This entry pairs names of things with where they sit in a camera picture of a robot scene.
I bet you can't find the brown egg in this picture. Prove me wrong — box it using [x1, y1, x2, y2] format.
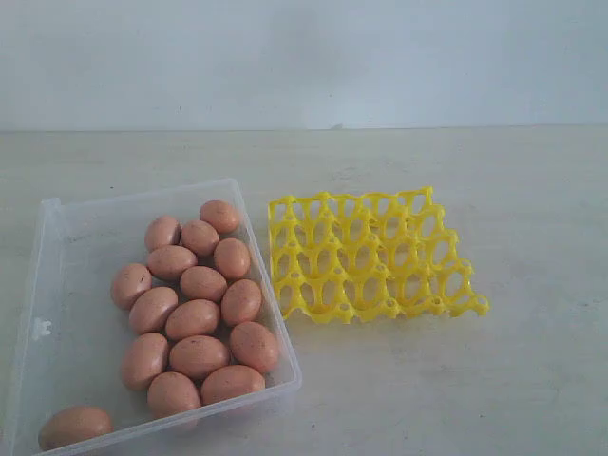
[38, 406, 113, 450]
[121, 332, 169, 390]
[180, 266, 228, 302]
[128, 286, 179, 334]
[229, 321, 279, 373]
[147, 371, 201, 419]
[144, 215, 181, 252]
[214, 237, 251, 279]
[110, 263, 152, 310]
[200, 365, 266, 406]
[199, 199, 240, 235]
[180, 219, 219, 257]
[164, 299, 220, 341]
[220, 279, 262, 327]
[169, 335, 231, 381]

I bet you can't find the clear plastic box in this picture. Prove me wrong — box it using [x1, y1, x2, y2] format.
[2, 179, 302, 455]

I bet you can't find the yellow plastic egg tray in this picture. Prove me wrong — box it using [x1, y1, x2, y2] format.
[268, 186, 489, 324]

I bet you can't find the brown egg second row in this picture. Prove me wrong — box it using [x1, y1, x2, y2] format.
[146, 245, 198, 282]

